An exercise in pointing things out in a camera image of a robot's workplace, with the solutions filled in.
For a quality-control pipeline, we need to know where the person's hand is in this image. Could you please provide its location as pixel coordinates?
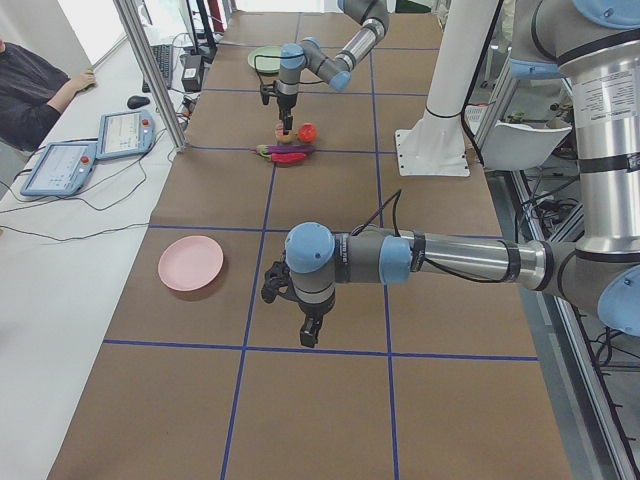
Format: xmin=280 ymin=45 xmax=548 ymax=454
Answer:
xmin=71 ymin=71 xmax=97 ymax=92

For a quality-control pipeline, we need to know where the pendant black cable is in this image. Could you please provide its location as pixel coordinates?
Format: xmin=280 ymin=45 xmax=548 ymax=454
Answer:
xmin=0 ymin=154 xmax=151 ymax=243

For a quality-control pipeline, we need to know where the grey aluminium frame post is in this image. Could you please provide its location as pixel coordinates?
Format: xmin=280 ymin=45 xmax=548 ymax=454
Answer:
xmin=113 ymin=0 xmax=187 ymax=152

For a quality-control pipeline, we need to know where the near blue teach pendant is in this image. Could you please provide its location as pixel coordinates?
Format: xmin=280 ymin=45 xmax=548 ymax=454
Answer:
xmin=20 ymin=141 xmax=97 ymax=197

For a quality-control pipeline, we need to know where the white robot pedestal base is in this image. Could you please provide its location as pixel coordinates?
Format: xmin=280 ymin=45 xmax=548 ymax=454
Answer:
xmin=395 ymin=0 xmax=502 ymax=177

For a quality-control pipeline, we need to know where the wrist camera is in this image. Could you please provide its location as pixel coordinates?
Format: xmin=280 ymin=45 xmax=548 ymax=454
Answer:
xmin=261 ymin=260 xmax=297 ymax=304
xmin=259 ymin=83 xmax=279 ymax=106

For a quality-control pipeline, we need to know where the purple eggplant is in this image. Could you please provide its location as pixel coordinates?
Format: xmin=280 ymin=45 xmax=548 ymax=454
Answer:
xmin=252 ymin=144 xmax=315 ymax=156

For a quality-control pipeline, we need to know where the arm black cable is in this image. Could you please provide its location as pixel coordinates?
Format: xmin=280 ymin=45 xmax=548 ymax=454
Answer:
xmin=253 ymin=52 xmax=306 ymax=90
xmin=349 ymin=188 xmax=511 ymax=284

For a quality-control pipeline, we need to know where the red chili pepper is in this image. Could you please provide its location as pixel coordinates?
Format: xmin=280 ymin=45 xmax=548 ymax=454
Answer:
xmin=270 ymin=152 xmax=307 ymax=165

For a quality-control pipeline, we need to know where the far blue teach pendant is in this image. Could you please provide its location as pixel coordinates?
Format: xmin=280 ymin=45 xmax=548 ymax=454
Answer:
xmin=96 ymin=109 xmax=155 ymax=160

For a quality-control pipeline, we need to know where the person in dark shirt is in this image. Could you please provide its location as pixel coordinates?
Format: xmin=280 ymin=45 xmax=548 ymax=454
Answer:
xmin=1 ymin=41 xmax=84 ymax=152

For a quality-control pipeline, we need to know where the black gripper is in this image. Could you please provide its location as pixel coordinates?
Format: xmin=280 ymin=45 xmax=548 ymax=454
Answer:
xmin=298 ymin=299 xmax=332 ymax=348
xmin=277 ymin=92 xmax=298 ymax=132

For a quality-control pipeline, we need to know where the blue teach pendant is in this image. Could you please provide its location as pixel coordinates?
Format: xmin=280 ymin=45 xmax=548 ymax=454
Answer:
xmin=96 ymin=109 xmax=155 ymax=160
xmin=20 ymin=141 xmax=97 ymax=197

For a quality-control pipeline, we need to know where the white plastic cover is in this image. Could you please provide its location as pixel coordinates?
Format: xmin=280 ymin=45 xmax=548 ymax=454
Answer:
xmin=481 ymin=120 xmax=572 ymax=171

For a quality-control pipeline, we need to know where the green plate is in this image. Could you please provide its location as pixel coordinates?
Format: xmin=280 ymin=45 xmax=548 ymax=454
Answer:
xmin=247 ymin=45 xmax=281 ymax=75

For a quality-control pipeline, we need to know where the pink plate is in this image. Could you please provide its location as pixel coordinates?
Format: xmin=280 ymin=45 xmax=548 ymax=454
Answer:
xmin=157 ymin=235 xmax=224 ymax=292

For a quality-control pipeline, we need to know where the black keyboard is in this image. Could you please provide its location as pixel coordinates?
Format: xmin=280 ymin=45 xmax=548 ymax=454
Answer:
xmin=151 ymin=44 xmax=174 ymax=89

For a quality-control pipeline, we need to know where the black computer mouse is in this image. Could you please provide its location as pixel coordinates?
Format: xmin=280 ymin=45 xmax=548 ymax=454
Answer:
xmin=126 ymin=95 xmax=150 ymax=110

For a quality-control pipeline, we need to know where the black power adapter box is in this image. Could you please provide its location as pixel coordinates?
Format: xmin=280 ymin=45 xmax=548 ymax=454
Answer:
xmin=181 ymin=55 xmax=204 ymax=92

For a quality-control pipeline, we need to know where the peach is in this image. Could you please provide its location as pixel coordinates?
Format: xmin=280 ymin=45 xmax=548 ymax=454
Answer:
xmin=275 ymin=122 xmax=297 ymax=145

